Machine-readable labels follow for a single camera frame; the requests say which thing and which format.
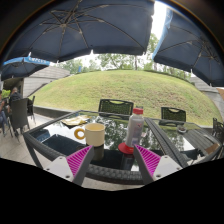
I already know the navy umbrella with light-blue trim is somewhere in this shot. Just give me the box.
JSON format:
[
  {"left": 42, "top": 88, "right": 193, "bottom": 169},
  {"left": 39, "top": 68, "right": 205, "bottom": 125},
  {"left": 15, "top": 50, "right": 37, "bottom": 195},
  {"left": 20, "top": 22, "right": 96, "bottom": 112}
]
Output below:
[{"left": 151, "top": 6, "right": 224, "bottom": 88}]

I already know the dark wicker chair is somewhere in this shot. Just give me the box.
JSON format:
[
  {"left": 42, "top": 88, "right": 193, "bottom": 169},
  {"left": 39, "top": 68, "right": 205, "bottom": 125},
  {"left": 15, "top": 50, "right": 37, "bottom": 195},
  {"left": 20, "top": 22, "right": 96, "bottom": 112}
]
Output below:
[
  {"left": 211, "top": 117, "right": 224, "bottom": 142},
  {"left": 9, "top": 97, "right": 31, "bottom": 133}
]

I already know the large navy patio umbrella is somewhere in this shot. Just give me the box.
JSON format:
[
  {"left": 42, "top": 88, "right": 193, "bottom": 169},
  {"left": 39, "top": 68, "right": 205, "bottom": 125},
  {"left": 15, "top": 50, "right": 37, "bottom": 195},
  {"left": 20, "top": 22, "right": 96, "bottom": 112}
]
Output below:
[{"left": 0, "top": 0, "right": 156, "bottom": 64}]

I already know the dark green plastic chair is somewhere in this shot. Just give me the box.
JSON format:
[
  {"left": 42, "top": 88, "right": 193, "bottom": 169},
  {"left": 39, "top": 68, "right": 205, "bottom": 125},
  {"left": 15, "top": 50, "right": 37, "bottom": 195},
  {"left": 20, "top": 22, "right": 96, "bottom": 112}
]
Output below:
[
  {"left": 98, "top": 98, "right": 135, "bottom": 118},
  {"left": 160, "top": 106, "right": 187, "bottom": 123}
]

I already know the small round ashtray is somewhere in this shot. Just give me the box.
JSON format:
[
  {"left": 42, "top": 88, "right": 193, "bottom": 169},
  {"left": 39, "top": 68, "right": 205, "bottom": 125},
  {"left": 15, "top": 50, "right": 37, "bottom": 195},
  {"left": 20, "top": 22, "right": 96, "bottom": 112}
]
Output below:
[{"left": 177, "top": 124, "right": 188, "bottom": 134}]

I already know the navy umbrella with printed blue band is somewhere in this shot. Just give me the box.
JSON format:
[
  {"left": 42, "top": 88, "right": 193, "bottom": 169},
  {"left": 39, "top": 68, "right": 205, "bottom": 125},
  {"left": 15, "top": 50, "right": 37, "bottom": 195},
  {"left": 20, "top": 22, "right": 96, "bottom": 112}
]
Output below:
[{"left": 0, "top": 56, "right": 51, "bottom": 82}]

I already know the flat round red coaster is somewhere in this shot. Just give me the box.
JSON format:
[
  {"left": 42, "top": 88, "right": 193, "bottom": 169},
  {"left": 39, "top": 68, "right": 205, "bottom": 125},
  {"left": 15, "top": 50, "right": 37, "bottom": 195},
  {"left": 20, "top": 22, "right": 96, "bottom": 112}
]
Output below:
[{"left": 117, "top": 142, "right": 135, "bottom": 155}]

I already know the person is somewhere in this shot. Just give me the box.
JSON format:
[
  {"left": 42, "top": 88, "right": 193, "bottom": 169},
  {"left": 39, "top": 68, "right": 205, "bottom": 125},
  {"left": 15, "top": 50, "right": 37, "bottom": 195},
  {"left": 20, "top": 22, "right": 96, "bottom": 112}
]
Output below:
[
  {"left": 0, "top": 89, "right": 9, "bottom": 134},
  {"left": 8, "top": 87, "right": 24, "bottom": 105}
]

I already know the clear bottle with red cap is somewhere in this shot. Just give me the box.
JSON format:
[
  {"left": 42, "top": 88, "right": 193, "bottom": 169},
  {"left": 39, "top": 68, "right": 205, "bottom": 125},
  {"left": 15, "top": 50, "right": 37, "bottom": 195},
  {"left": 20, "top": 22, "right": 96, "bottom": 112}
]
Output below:
[{"left": 124, "top": 107, "right": 145, "bottom": 148}]

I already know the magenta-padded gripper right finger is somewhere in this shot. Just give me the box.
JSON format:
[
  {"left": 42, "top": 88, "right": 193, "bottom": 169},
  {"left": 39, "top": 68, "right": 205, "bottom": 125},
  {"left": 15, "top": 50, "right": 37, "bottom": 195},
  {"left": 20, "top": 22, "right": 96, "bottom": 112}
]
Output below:
[{"left": 133, "top": 143, "right": 183, "bottom": 185}]

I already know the yellow wrapper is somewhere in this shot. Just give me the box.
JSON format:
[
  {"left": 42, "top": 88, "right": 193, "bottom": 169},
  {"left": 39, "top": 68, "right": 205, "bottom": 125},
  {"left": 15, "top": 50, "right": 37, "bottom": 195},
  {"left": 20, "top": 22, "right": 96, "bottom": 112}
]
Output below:
[{"left": 61, "top": 115, "right": 90, "bottom": 127}]

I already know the cream mug with yellow handle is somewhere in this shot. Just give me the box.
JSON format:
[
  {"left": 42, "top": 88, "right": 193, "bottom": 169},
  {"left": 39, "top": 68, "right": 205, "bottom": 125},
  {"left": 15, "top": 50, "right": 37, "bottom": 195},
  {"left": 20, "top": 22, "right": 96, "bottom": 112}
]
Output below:
[{"left": 73, "top": 122, "right": 106, "bottom": 148}]

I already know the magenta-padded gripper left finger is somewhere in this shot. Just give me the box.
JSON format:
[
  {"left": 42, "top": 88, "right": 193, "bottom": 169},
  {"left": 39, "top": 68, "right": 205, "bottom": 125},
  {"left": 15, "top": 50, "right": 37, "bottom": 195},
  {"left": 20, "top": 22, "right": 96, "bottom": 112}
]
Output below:
[{"left": 43, "top": 144, "right": 95, "bottom": 187}]

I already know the dark slim chair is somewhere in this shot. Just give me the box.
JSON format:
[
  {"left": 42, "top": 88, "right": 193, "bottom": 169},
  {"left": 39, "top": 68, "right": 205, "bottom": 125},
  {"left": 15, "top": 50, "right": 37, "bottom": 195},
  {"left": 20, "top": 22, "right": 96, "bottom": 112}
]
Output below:
[{"left": 27, "top": 95, "right": 37, "bottom": 125}]

